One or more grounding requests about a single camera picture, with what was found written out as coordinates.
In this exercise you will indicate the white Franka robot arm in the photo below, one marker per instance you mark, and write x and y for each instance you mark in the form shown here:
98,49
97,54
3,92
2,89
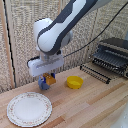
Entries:
60,28

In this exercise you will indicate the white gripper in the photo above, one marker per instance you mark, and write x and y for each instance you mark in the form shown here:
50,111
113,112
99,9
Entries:
45,65

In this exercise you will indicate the blue mug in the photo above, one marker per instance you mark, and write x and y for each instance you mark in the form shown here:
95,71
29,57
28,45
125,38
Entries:
44,84

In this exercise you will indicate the white floral plate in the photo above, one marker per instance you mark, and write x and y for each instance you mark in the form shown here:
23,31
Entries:
29,109

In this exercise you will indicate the black dish rack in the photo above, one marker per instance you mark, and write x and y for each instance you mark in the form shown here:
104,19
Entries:
112,55

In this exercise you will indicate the yellow bowl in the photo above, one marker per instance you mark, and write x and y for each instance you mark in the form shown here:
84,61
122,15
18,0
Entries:
75,82

